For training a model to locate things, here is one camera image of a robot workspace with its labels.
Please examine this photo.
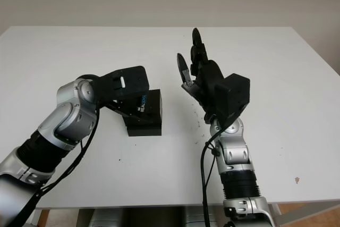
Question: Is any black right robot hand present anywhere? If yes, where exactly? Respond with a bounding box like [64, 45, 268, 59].
[176, 27, 226, 125]

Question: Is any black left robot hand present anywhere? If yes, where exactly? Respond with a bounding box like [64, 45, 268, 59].
[105, 95, 155, 124]

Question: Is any black RealSense box lid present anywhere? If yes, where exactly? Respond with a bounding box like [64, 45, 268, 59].
[118, 89, 163, 125]

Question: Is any silver robot lower body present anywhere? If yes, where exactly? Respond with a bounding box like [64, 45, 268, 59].
[76, 205, 226, 227]

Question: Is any white table leg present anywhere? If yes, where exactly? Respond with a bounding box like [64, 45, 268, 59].
[268, 203, 284, 224]
[33, 208, 45, 227]

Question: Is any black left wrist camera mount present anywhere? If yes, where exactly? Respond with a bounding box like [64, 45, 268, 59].
[92, 65, 150, 105]

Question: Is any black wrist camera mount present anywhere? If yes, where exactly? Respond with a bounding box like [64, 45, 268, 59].
[92, 65, 150, 105]
[214, 72, 251, 129]

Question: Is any black camera box base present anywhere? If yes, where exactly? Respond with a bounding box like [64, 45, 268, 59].
[122, 112, 163, 137]

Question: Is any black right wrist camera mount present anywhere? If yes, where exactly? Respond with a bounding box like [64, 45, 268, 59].
[214, 72, 251, 129]

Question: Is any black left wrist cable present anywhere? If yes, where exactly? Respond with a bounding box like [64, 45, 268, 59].
[15, 100, 100, 227]

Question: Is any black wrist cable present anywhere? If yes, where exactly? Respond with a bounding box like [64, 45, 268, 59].
[15, 100, 100, 227]
[200, 124, 229, 227]

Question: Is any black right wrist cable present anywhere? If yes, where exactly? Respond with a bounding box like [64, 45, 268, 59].
[200, 124, 229, 227]

